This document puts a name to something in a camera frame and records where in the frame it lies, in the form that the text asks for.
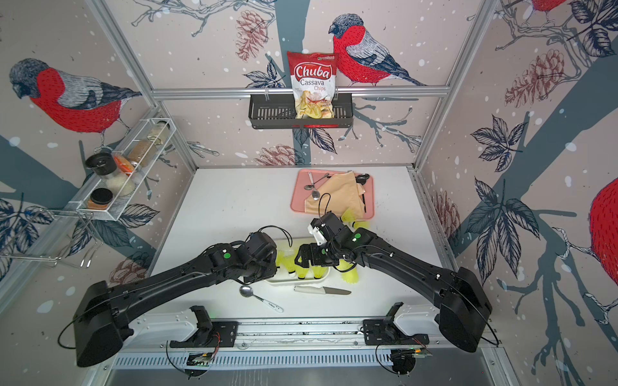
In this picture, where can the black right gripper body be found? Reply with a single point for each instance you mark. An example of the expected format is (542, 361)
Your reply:
(324, 255)

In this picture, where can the yellow shuttlecock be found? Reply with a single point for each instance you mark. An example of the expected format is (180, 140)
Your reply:
(351, 277)
(349, 216)
(301, 272)
(285, 260)
(361, 224)
(344, 266)
(318, 272)

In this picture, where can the white plastic storage box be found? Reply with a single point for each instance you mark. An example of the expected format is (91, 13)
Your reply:
(282, 278)

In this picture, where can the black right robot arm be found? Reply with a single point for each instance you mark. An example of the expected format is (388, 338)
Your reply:
(464, 308)

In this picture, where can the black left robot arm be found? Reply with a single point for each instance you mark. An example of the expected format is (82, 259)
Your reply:
(101, 323)

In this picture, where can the steel spoon on tray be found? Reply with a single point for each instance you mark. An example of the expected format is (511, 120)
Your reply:
(316, 181)
(315, 194)

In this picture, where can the beige folded cloth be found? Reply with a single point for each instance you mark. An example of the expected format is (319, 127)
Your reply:
(339, 194)

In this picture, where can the pink plastic tray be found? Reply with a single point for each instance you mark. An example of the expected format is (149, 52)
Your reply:
(300, 194)

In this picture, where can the black scissors on tray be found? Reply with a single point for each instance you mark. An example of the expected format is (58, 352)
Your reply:
(362, 179)

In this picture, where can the Chuba cassava chips bag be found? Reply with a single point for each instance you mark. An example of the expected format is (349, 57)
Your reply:
(313, 81)

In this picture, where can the black lidded low jar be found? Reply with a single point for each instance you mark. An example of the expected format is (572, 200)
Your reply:
(100, 199)

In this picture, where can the white handled knife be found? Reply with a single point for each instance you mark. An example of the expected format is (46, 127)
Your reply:
(321, 290)

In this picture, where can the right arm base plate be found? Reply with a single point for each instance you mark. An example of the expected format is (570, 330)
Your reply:
(381, 332)

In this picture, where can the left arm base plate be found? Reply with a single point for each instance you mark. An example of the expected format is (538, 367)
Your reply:
(220, 334)

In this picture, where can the black wall basket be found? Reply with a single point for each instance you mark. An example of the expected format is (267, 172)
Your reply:
(277, 112)

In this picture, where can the white wire wall shelf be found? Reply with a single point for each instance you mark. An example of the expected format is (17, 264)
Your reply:
(134, 162)

